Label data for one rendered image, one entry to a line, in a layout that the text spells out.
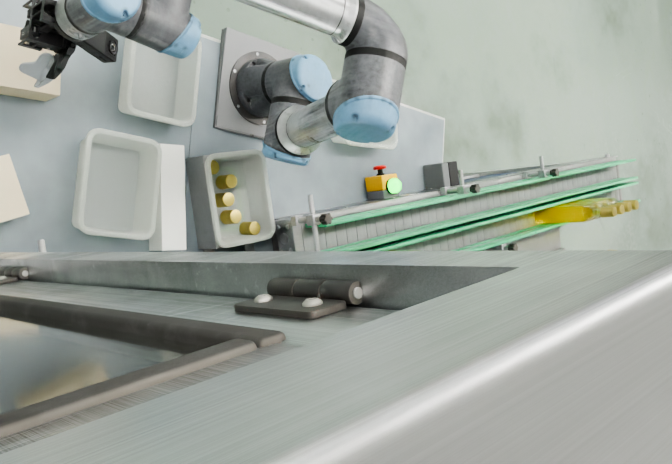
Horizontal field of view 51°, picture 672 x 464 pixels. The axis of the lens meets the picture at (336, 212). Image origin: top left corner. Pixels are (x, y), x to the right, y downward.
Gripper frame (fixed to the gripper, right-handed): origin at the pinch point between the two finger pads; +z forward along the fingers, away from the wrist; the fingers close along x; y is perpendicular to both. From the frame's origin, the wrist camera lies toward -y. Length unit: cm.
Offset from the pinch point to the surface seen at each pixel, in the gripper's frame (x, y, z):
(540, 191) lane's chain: -1, -179, 6
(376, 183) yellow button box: 8, -102, 13
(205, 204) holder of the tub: 22, -44, 12
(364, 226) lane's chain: 22, -90, 5
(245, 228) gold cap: 27, -57, 13
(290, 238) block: 28, -66, 6
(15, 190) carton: 25.7, -1.1, 9.8
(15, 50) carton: -1.2, 2.0, 9.8
